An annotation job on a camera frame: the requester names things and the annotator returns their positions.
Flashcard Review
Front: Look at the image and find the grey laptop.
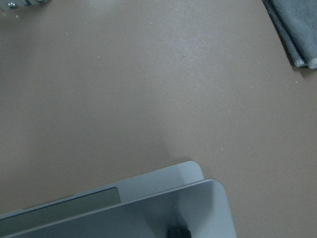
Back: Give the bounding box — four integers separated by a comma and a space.
0, 161, 237, 238

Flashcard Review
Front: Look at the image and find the grey folded cloth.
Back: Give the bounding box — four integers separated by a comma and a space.
263, 0, 317, 69

